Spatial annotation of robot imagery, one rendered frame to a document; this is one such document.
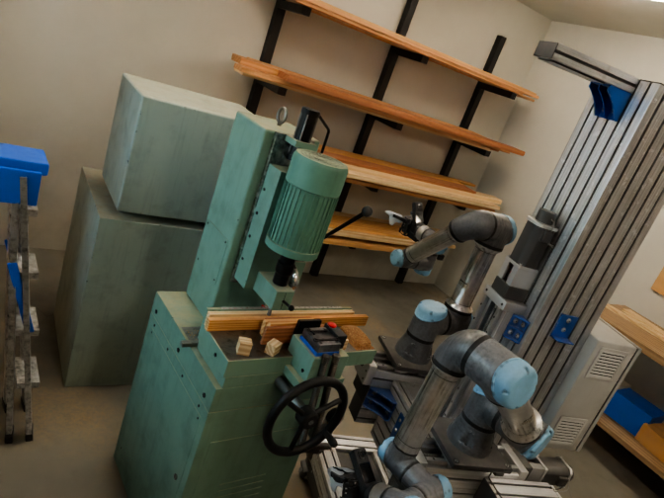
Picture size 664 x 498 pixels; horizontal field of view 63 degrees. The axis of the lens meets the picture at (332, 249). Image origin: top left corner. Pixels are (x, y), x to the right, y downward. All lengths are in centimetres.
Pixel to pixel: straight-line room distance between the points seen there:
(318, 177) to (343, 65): 276
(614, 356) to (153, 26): 308
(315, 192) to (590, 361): 113
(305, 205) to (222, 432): 76
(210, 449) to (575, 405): 128
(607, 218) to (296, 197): 97
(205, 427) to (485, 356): 88
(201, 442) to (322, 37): 308
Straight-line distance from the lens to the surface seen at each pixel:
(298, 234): 163
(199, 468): 191
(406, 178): 432
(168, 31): 380
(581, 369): 211
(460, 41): 490
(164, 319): 204
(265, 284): 179
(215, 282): 193
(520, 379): 136
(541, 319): 194
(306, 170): 158
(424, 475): 157
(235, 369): 167
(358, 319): 208
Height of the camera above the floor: 179
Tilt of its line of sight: 19 degrees down
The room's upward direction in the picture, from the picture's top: 20 degrees clockwise
